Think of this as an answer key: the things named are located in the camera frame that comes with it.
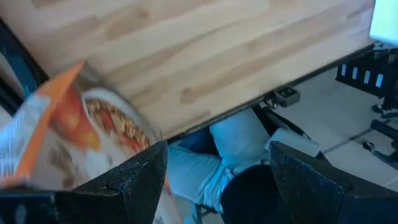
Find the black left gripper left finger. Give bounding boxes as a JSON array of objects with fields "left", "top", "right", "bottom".
[{"left": 54, "top": 141, "right": 169, "bottom": 224}]

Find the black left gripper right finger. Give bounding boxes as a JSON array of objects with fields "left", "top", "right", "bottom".
[{"left": 269, "top": 141, "right": 355, "bottom": 224}]

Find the orange pumpkin cereal box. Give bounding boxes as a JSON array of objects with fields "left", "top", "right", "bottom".
[{"left": 0, "top": 60, "right": 184, "bottom": 224}]

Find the person in light jeans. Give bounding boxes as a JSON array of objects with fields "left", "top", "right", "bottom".
[{"left": 178, "top": 104, "right": 330, "bottom": 224}]

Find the black stand base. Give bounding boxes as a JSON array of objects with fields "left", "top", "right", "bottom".
[{"left": 362, "top": 102, "right": 398, "bottom": 170}]

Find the black device with lit slots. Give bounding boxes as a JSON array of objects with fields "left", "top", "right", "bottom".
[{"left": 335, "top": 46, "right": 398, "bottom": 99}]

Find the white plastic container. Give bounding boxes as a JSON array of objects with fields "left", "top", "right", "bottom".
[{"left": 369, "top": 0, "right": 398, "bottom": 47}]

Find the small black table camera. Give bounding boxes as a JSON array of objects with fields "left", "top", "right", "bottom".
[{"left": 273, "top": 86, "right": 301, "bottom": 108}]

